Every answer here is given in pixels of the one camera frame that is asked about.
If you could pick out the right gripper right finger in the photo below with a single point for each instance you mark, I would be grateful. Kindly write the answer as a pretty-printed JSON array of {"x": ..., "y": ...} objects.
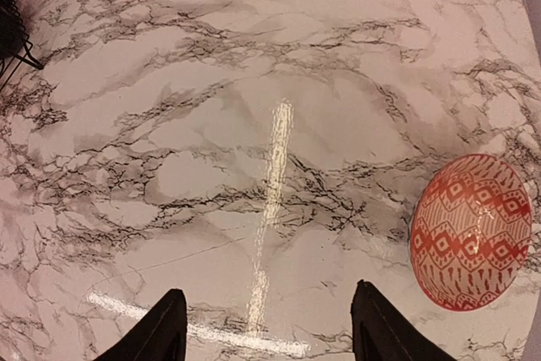
[{"x": 381, "y": 332}]

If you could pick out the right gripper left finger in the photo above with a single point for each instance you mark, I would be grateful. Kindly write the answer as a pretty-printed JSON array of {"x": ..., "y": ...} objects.
[{"x": 160, "y": 335}]

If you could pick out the blue zigzag patterned bowl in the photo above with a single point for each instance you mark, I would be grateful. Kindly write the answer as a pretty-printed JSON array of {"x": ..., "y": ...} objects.
[{"x": 470, "y": 232}]

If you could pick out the black wire dish rack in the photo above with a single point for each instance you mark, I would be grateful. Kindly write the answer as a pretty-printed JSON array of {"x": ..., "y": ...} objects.
[{"x": 15, "y": 42}]

